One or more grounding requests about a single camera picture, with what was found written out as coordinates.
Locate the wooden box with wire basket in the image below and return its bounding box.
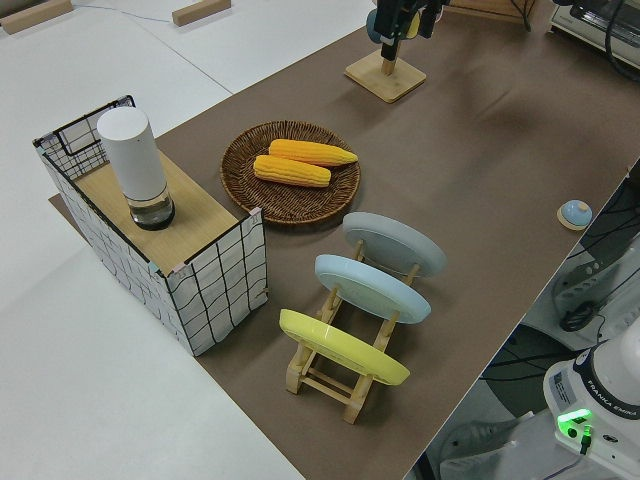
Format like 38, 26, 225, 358
32, 93, 271, 359

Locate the light wooden block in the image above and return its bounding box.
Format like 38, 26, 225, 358
171, 0, 234, 27
0, 0, 74, 36

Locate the yellow corn cob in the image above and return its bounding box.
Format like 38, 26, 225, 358
268, 138, 360, 168
252, 154, 333, 189

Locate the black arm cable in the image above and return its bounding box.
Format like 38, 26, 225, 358
604, 4, 640, 86

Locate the wooden mug tree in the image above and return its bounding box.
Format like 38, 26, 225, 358
343, 42, 428, 105

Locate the brown wicker basket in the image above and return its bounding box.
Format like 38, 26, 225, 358
220, 120, 362, 227

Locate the dark blue mug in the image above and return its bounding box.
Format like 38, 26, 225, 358
365, 7, 424, 44

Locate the grey plate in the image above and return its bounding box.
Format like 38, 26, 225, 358
342, 211, 448, 280

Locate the wooden plate rack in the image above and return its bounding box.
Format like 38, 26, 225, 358
284, 238, 424, 426

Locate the white toaster oven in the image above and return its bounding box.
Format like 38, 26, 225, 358
547, 0, 640, 64

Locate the white cylindrical bottle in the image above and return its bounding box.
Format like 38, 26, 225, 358
96, 107, 177, 232

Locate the yellow plate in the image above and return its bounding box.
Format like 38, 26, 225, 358
278, 308, 412, 386

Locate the light blue plate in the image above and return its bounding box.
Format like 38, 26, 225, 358
313, 253, 433, 326

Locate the black coiled floor cable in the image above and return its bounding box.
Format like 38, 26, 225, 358
558, 299, 607, 334

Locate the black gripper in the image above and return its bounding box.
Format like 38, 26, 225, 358
375, 0, 443, 46

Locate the blue service bell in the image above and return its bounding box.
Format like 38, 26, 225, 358
556, 199, 594, 232

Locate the brown table mat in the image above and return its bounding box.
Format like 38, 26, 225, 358
47, 0, 640, 480

